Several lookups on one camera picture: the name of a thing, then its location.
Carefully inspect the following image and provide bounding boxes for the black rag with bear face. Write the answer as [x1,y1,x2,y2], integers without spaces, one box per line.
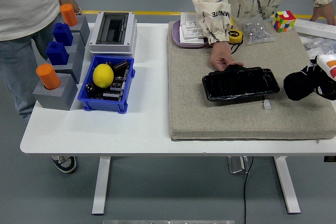
[283,66,336,101]

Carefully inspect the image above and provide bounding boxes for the grey-brown mat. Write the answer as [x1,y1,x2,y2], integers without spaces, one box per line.
[167,20,336,142]

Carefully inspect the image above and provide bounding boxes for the metal bracket under table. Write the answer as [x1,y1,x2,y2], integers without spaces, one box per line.
[227,156,250,174]

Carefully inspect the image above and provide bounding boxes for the person's right hand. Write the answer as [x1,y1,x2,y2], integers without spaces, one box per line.
[209,47,245,72]

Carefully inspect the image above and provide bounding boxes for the orange cylinder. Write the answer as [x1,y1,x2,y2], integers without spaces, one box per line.
[59,3,79,27]
[36,63,61,90]

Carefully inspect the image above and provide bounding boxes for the clear plastic parts bags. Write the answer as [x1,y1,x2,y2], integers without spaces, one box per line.
[301,37,336,59]

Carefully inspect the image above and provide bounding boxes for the purple tray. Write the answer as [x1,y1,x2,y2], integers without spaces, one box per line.
[172,19,211,49]

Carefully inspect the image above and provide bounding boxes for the brown cylindrical capacitor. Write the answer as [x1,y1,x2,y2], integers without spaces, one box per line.
[113,60,129,72]

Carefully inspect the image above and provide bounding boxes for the blue bottle-shaped block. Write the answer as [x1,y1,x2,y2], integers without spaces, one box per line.
[52,23,74,47]
[46,41,70,66]

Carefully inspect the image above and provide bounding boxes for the multicolour puzzle cube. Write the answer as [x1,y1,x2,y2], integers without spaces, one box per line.
[271,10,297,33]

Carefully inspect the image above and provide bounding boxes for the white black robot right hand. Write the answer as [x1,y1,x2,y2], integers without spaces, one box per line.
[300,53,336,96]

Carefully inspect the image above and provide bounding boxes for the grey holder block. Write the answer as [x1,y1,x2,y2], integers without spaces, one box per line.
[68,15,91,46]
[52,50,85,84]
[32,73,79,111]
[64,32,86,62]

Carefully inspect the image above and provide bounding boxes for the dark white sneaker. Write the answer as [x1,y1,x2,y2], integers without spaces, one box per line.
[51,155,77,174]

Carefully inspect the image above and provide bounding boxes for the white switch plates stack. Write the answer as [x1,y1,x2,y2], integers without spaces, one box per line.
[178,12,209,44]

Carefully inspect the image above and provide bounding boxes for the yellow lemon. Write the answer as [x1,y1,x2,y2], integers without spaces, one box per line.
[92,63,115,89]

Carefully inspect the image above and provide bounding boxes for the clear bag of screws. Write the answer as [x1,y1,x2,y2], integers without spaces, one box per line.
[236,16,277,46]

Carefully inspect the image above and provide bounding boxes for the white wire connector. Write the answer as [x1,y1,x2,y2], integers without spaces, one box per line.
[262,94,272,110]

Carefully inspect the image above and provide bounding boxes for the black floor cable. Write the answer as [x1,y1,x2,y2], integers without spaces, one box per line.
[243,156,254,224]

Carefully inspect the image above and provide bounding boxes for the dark circuit board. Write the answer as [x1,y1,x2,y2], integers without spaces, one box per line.
[101,66,131,102]

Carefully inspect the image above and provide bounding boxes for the black glossy panel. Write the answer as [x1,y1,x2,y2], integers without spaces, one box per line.
[202,63,281,103]

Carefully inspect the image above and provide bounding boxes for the yellow tape measure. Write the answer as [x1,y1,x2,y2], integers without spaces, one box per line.
[228,28,244,54]

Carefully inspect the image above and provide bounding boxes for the white table leg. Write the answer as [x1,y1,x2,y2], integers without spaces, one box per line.
[272,156,301,214]
[91,156,111,216]

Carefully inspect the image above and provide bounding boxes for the white grey electrical enclosure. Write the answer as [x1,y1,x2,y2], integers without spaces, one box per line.
[89,11,138,56]

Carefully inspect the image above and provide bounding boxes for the white power strip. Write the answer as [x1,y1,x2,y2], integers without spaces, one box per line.
[293,19,336,40]

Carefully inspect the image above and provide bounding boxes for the blue plastic bin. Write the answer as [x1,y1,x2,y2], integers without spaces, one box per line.
[77,55,137,114]

